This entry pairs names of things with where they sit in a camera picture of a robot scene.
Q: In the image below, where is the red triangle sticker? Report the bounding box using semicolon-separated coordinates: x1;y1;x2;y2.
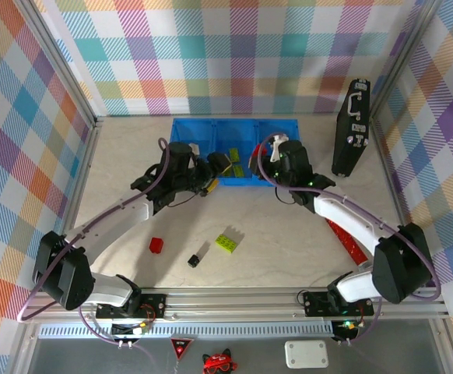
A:
170;337;194;360

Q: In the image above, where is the small electronics board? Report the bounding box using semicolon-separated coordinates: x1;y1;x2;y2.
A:
111;321;152;338
333;319;367;340

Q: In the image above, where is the red cat figure with glasses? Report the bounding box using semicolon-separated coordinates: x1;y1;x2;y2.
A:
202;349;238;374

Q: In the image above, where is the white rectangular plate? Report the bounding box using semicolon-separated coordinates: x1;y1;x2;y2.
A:
283;340;330;369

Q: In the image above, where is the black case with silver handle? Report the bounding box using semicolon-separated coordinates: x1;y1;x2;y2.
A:
330;79;372;178

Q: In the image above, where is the aluminium side rail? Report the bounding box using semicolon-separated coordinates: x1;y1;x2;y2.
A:
370;115;426;288
26;118;105;301

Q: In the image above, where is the long aluminium frame rail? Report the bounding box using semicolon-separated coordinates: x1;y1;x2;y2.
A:
19;286;451;324

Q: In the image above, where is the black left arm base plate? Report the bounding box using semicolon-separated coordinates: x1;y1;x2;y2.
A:
95;292;168;319

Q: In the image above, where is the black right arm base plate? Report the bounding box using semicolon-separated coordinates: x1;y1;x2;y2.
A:
302;290;375;317

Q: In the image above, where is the slotted white cable duct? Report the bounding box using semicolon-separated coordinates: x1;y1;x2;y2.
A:
38;323;335;339

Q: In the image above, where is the aluminium frame post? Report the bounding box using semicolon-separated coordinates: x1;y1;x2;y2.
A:
368;0;445;122
23;0;105;129

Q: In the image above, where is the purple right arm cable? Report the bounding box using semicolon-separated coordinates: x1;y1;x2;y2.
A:
257;133;444;346

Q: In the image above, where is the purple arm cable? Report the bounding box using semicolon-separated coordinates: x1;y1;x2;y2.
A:
257;133;444;346
16;138;173;346

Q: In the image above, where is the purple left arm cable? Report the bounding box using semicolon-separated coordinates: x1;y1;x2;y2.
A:
16;138;173;346

